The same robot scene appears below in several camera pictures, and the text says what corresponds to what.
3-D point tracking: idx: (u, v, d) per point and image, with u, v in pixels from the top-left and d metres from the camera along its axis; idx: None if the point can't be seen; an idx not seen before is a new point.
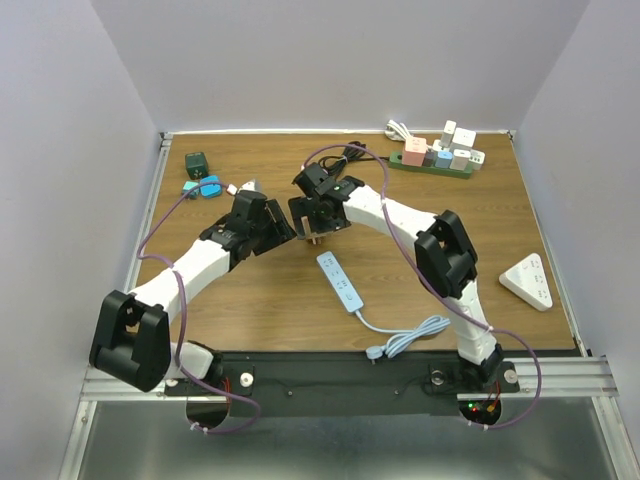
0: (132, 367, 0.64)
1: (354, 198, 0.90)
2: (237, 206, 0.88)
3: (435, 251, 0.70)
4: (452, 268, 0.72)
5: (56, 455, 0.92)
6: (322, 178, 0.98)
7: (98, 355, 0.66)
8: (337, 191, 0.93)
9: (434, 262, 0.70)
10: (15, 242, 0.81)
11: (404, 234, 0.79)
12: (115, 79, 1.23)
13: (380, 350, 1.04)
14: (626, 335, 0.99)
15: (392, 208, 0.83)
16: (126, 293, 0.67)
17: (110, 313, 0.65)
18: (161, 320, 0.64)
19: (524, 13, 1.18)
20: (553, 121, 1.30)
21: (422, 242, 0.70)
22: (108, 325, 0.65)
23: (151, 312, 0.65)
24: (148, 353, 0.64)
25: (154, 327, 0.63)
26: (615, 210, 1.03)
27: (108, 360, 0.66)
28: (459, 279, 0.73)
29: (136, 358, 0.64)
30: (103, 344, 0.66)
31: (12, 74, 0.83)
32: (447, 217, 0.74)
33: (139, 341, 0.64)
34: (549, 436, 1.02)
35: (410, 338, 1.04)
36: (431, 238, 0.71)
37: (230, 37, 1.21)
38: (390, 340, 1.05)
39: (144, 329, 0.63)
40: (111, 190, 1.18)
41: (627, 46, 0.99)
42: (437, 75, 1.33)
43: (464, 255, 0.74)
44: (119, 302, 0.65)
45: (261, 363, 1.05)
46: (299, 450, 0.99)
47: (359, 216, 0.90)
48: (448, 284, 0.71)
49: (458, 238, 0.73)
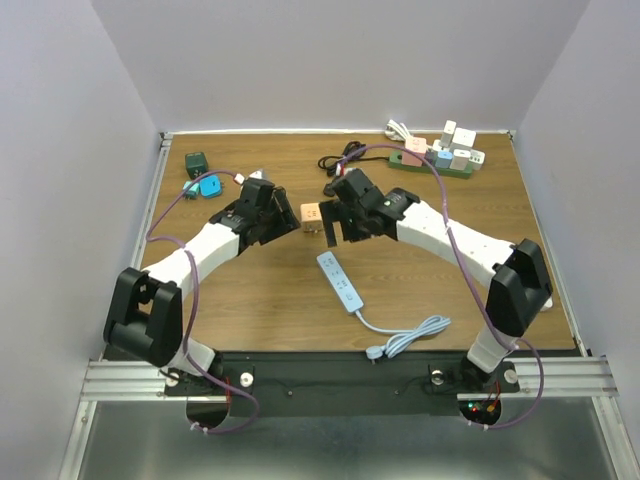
0: (146, 344, 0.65)
1: (410, 218, 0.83)
2: (246, 192, 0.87)
3: (516, 289, 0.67)
4: (529, 305, 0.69)
5: (55, 455, 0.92)
6: (367, 188, 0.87)
7: (112, 330, 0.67)
8: (388, 206, 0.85)
9: (514, 302, 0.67)
10: (15, 242, 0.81)
11: (472, 263, 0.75)
12: (115, 79, 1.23)
13: (380, 350, 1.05)
14: (626, 334, 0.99)
15: (458, 233, 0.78)
16: (140, 270, 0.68)
17: (124, 288, 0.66)
18: (174, 296, 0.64)
19: (523, 14, 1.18)
20: (552, 121, 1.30)
21: (502, 278, 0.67)
22: (122, 302, 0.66)
23: (165, 288, 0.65)
24: (161, 329, 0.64)
25: (168, 302, 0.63)
26: (615, 210, 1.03)
27: (122, 336, 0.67)
28: (533, 315, 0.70)
29: (150, 335, 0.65)
30: (118, 319, 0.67)
31: (12, 73, 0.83)
32: (527, 247, 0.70)
33: (152, 318, 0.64)
34: (549, 436, 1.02)
35: (410, 338, 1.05)
36: (512, 274, 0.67)
37: (230, 37, 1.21)
38: (390, 340, 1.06)
39: (158, 305, 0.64)
40: (111, 190, 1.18)
41: (627, 46, 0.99)
42: (437, 75, 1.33)
43: (541, 289, 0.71)
44: (133, 279, 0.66)
45: (261, 364, 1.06)
46: (299, 450, 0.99)
47: (411, 236, 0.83)
48: (524, 322, 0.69)
49: (538, 272, 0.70)
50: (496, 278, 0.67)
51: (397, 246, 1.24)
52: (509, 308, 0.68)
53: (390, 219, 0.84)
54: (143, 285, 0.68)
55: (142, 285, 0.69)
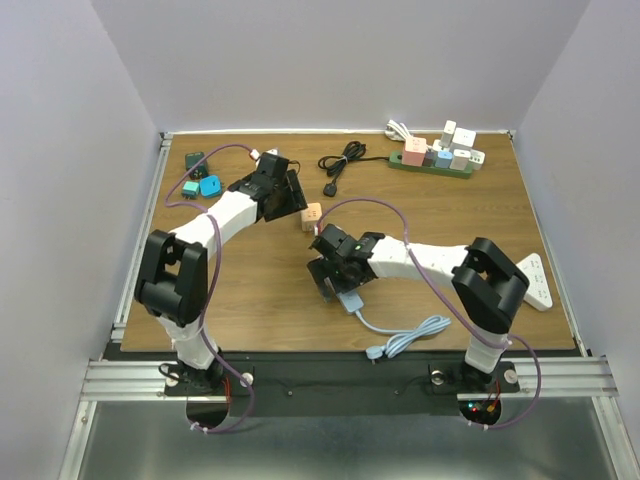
0: (174, 300, 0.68)
1: (378, 251, 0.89)
2: (263, 164, 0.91)
3: (479, 284, 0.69)
4: (502, 298, 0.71)
5: (55, 456, 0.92)
6: (341, 238, 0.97)
7: (142, 289, 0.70)
8: (359, 249, 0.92)
9: (482, 297, 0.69)
10: (16, 242, 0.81)
11: (436, 274, 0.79)
12: (115, 78, 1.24)
13: (380, 350, 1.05)
14: (626, 335, 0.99)
15: (418, 251, 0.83)
16: (167, 232, 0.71)
17: (154, 247, 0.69)
18: (202, 254, 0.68)
19: (524, 14, 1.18)
20: (553, 121, 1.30)
21: (462, 278, 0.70)
22: (151, 260, 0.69)
23: (193, 247, 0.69)
24: (190, 285, 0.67)
25: (197, 259, 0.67)
26: (615, 210, 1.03)
27: (151, 292, 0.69)
28: (513, 308, 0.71)
29: (179, 291, 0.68)
30: (148, 279, 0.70)
31: (12, 74, 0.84)
32: (481, 245, 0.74)
33: (181, 275, 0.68)
34: (549, 436, 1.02)
35: (410, 338, 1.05)
36: (470, 272, 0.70)
37: (230, 37, 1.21)
38: (390, 341, 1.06)
39: (187, 263, 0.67)
40: (111, 190, 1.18)
41: (627, 46, 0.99)
42: (437, 74, 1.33)
43: (512, 280, 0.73)
44: (163, 240, 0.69)
45: (262, 363, 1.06)
46: (299, 450, 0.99)
47: (389, 270, 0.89)
48: (502, 316, 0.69)
49: (499, 266, 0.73)
50: (456, 280, 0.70)
51: None
52: (481, 305, 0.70)
53: (363, 258, 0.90)
54: (170, 246, 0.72)
55: (169, 247, 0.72)
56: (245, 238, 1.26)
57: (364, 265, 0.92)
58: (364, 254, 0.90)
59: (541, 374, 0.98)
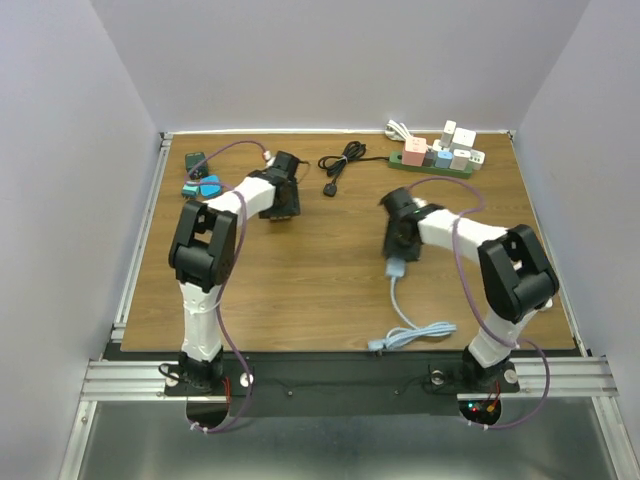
0: (206, 262, 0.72)
1: (432, 217, 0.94)
2: (278, 161, 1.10)
3: (502, 261, 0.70)
4: (522, 285, 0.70)
5: (55, 456, 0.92)
6: (407, 203, 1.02)
7: (176, 253, 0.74)
8: (417, 213, 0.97)
9: (499, 272, 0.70)
10: (16, 242, 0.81)
11: (469, 245, 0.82)
12: (115, 78, 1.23)
13: (384, 346, 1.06)
14: (626, 335, 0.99)
15: (464, 225, 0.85)
16: (201, 202, 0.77)
17: (189, 214, 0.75)
18: (233, 220, 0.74)
19: (523, 14, 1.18)
20: (553, 121, 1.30)
21: (487, 247, 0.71)
22: (185, 226, 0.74)
23: (227, 213, 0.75)
24: (223, 247, 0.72)
25: (229, 224, 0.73)
26: (615, 210, 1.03)
27: (183, 256, 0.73)
28: (529, 299, 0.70)
29: (211, 253, 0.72)
30: (182, 243, 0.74)
31: (13, 74, 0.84)
32: (520, 230, 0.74)
33: (214, 238, 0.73)
34: (550, 436, 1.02)
35: (414, 336, 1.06)
36: (499, 246, 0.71)
37: (230, 36, 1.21)
38: (393, 337, 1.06)
39: (219, 226, 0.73)
40: (112, 190, 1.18)
41: (627, 46, 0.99)
42: (436, 75, 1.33)
43: (538, 275, 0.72)
44: (197, 208, 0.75)
45: (262, 363, 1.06)
46: (300, 450, 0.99)
47: (434, 236, 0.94)
48: (514, 301, 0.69)
49: (530, 254, 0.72)
50: (480, 249, 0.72)
51: None
52: (496, 280, 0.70)
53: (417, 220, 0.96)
54: (202, 215, 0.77)
55: (200, 216, 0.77)
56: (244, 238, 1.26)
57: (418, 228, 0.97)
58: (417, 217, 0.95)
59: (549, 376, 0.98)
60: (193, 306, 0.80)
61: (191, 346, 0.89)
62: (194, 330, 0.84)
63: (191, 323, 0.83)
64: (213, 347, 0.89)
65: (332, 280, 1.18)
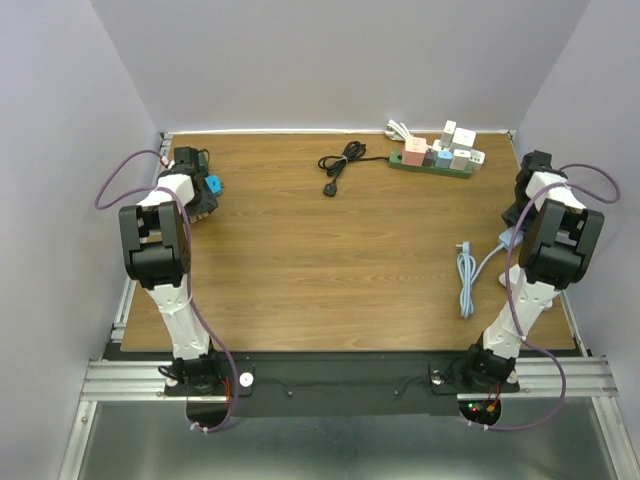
0: (168, 254, 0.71)
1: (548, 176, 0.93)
2: (180, 156, 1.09)
3: (552, 218, 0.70)
4: (553, 249, 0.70)
5: (55, 456, 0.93)
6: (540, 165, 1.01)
7: (133, 261, 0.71)
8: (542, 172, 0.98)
9: (542, 222, 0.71)
10: (15, 243, 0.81)
11: None
12: (115, 78, 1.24)
13: (459, 255, 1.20)
14: (627, 335, 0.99)
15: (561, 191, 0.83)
16: (134, 206, 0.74)
17: (126, 219, 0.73)
18: (175, 207, 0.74)
19: (523, 14, 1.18)
20: (553, 121, 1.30)
21: (552, 200, 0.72)
22: (130, 231, 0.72)
23: (164, 203, 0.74)
24: (176, 235, 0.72)
25: (173, 211, 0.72)
26: (615, 210, 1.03)
27: (141, 260, 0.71)
28: (544, 263, 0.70)
29: (169, 245, 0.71)
30: (135, 250, 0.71)
31: (12, 75, 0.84)
32: (591, 214, 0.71)
33: (164, 232, 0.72)
34: (550, 437, 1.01)
35: (468, 278, 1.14)
36: (562, 207, 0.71)
37: (230, 37, 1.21)
38: (469, 261, 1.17)
39: (164, 217, 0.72)
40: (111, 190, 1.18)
41: (626, 47, 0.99)
42: (436, 75, 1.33)
43: (573, 254, 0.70)
44: (133, 211, 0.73)
45: (262, 363, 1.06)
46: (300, 450, 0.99)
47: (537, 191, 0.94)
48: (532, 251, 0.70)
49: (583, 233, 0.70)
50: (546, 200, 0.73)
51: (397, 246, 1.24)
52: (535, 229, 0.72)
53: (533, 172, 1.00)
54: (141, 218, 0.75)
55: (139, 220, 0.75)
56: (244, 238, 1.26)
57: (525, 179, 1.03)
58: (530, 166, 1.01)
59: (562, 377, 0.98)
60: (170, 306, 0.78)
61: (183, 348, 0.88)
62: (180, 331, 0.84)
63: (174, 324, 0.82)
64: (200, 341, 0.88)
65: (332, 280, 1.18)
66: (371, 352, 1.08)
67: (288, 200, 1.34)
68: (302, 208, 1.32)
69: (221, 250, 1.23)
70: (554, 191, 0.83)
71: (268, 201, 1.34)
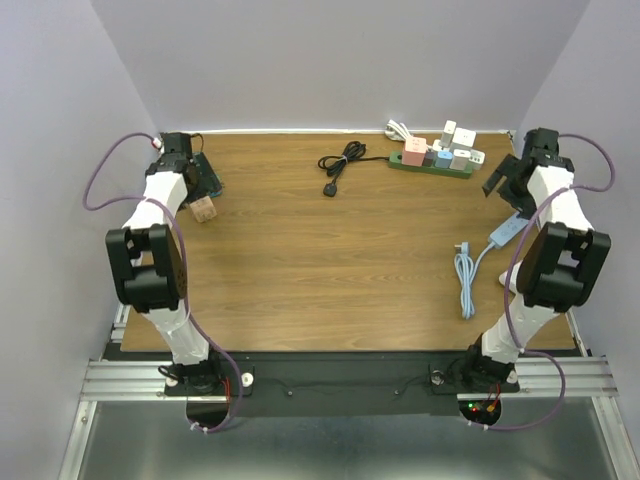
0: (162, 282, 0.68)
1: (550, 170, 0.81)
2: (169, 143, 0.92)
3: (554, 246, 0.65)
4: (552, 277, 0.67)
5: (55, 456, 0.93)
6: (547, 146, 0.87)
7: (125, 289, 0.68)
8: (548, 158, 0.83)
9: (542, 254, 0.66)
10: (15, 243, 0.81)
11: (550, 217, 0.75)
12: (115, 79, 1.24)
13: (458, 255, 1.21)
14: (627, 335, 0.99)
15: (569, 200, 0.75)
16: (122, 228, 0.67)
17: (116, 247, 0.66)
18: (167, 231, 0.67)
19: (523, 14, 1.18)
20: (553, 121, 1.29)
21: (554, 226, 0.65)
22: (120, 259, 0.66)
23: (155, 227, 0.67)
24: (169, 263, 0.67)
25: (164, 238, 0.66)
26: (616, 210, 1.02)
27: (136, 289, 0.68)
28: (542, 292, 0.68)
29: (162, 274, 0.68)
30: (126, 278, 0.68)
31: (12, 75, 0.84)
32: (597, 237, 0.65)
33: (156, 260, 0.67)
34: (551, 437, 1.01)
35: (468, 278, 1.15)
36: (565, 233, 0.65)
37: (229, 36, 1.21)
38: (467, 262, 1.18)
39: (156, 245, 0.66)
40: (100, 183, 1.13)
41: (627, 46, 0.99)
42: (436, 75, 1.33)
43: (573, 283, 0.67)
44: (122, 236, 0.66)
45: (262, 363, 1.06)
46: (300, 450, 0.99)
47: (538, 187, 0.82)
48: (530, 279, 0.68)
49: (586, 260, 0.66)
50: (548, 224, 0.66)
51: (397, 246, 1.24)
52: (535, 258, 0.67)
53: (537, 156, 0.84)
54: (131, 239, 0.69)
55: (129, 241, 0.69)
56: (244, 238, 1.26)
57: (527, 168, 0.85)
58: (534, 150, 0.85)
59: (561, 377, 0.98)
60: (168, 326, 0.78)
61: (184, 356, 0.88)
62: (179, 343, 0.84)
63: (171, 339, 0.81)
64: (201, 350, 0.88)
65: (332, 280, 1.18)
66: (371, 352, 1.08)
67: (288, 200, 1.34)
68: (302, 208, 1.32)
69: (221, 250, 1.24)
70: (557, 201, 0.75)
71: (268, 201, 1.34)
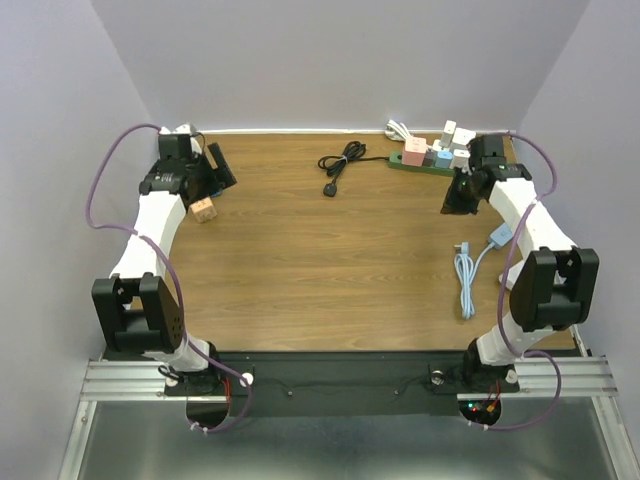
0: (155, 333, 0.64)
1: (510, 183, 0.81)
2: (166, 149, 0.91)
3: (546, 273, 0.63)
4: (550, 302, 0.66)
5: (54, 456, 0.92)
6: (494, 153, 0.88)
7: (116, 340, 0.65)
8: (500, 169, 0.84)
9: (536, 284, 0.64)
10: (16, 242, 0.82)
11: (528, 239, 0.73)
12: (115, 80, 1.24)
13: (458, 255, 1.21)
14: (627, 335, 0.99)
15: (538, 211, 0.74)
16: (110, 278, 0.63)
17: (105, 298, 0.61)
18: (159, 283, 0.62)
19: (523, 14, 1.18)
20: (553, 121, 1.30)
21: (541, 255, 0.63)
22: (110, 313, 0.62)
23: (146, 279, 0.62)
24: (162, 315, 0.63)
25: (156, 293, 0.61)
26: (616, 210, 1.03)
27: (129, 340, 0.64)
28: (546, 318, 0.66)
29: (155, 326, 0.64)
30: (117, 329, 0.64)
31: (12, 76, 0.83)
32: (583, 254, 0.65)
33: (147, 313, 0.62)
34: (550, 437, 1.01)
35: (468, 278, 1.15)
36: (554, 259, 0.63)
37: (229, 36, 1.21)
38: (467, 262, 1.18)
39: (148, 300, 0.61)
40: (94, 182, 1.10)
41: (626, 46, 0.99)
42: (435, 76, 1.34)
43: (570, 304, 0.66)
44: (110, 289, 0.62)
45: (262, 363, 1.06)
46: (300, 451, 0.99)
47: (502, 202, 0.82)
48: (531, 310, 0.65)
49: (579, 280, 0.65)
50: (535, 253, 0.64)
51: (397, 245, 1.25)
52: (529, 290, 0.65)
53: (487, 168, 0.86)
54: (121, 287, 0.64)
55: (118, 288, 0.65)
56: (244, 238, 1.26)
57: (486, 182, 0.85)
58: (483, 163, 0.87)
59: (559, 377, 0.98)
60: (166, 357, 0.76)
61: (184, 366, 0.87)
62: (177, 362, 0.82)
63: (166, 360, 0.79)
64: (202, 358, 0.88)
65: (332, 280, 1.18)
66: (371, 352, 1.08)
67: (289, 200, 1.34)
68: (302, 208, 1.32)
69: (222, 251, 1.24)
70: (528, 221, 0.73)
71: (268, 201, 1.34)
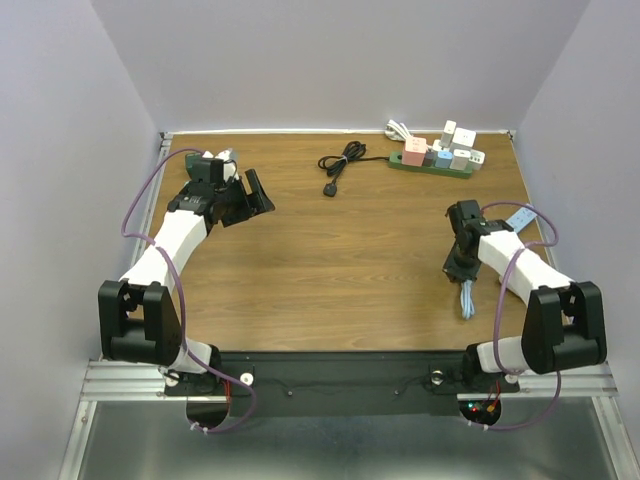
0: (151, 344, 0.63)
1: (494, 236, 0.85)
2: (198, 171, 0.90)
3: (552, 312, 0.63)
4: (565, 344, 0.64)
5: (55, 456, 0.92)
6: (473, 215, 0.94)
7: (111, 345, 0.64)
8: (481, 226, 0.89)
9: (545, 325, 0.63)
10: (15, 242, 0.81)
11: (524, 282, 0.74)
12: (114, 80, 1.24)
13: None
14: (627, 335, 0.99)
15: (526, 255, 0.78)
16: (121, 280, 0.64)
17: (108, 301, 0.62)
18: (163, 294, 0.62)
19: (523, 14, 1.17)
20: (553, 121, 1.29)
21: (543, 294, 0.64)
22: (112, 317, 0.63)
23: (152, 288, 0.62)
24: (160, 327, 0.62)
25: (158, 302, 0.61)
26: (616, 209, 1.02)
27: (124, 347, 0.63)
28: (565, 362, 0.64)
29: (151, 336, 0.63)
30: (114, 333, 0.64)
31: (11, 76, 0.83)
32: (584, 288, 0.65)
33: (147, 322, 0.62)
34: (550, 438, 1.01)
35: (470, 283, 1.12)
36: (557, 296, 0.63)
37: (229, 36, 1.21)
38: None
39: (149, 308, 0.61)
40: (94, 185, 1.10)
41: (626, 46, 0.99)
42: (435, 76, 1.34)
43: (586, 343, 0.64)
44: (115, 292, 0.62)
45: (262, 363, 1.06)
46: (300, 451, 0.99)
47: (490, 256, 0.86)
48: (548, 355, 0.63)
49: (587, 317, 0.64)
50: (536, 291, 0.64)
51: (397, 245, 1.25)
52: (539, 333, 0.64)
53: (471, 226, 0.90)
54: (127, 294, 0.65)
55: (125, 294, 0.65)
56: (244, 238, 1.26)
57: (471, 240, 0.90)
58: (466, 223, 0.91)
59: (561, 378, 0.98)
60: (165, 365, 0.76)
61: None
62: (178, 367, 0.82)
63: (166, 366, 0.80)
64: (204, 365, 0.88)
65: (333, 280, 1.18)
66: (371, 352, 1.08)
67: (288, 200, 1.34)
68: (302, 208, 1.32)
69: (222, 251, 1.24)
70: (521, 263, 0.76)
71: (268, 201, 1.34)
